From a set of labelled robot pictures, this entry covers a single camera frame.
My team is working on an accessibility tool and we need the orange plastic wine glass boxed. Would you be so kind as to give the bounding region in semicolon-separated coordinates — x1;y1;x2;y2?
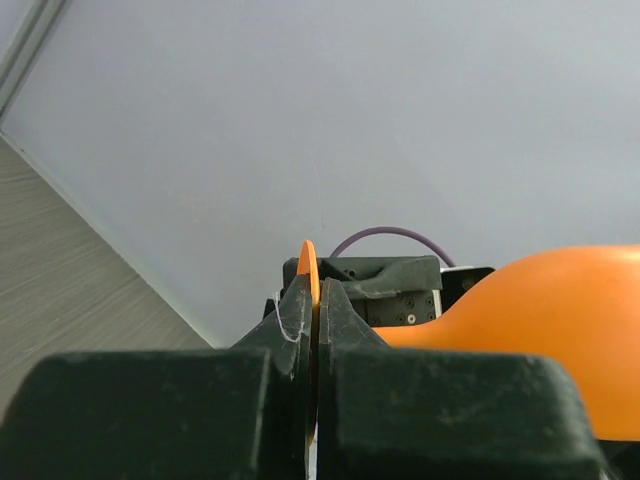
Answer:
295;239;640;451

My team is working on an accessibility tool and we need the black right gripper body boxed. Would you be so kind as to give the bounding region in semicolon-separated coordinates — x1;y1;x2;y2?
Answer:
278;255;494;327

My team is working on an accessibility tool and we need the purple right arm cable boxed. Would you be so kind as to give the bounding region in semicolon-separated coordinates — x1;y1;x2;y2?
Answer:
329;226;457;269

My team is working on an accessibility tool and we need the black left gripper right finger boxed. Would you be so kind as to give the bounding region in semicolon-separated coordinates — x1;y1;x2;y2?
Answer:
317;279;606;479

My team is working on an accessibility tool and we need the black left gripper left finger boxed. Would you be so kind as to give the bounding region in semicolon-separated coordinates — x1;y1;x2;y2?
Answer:
1;275;313;479

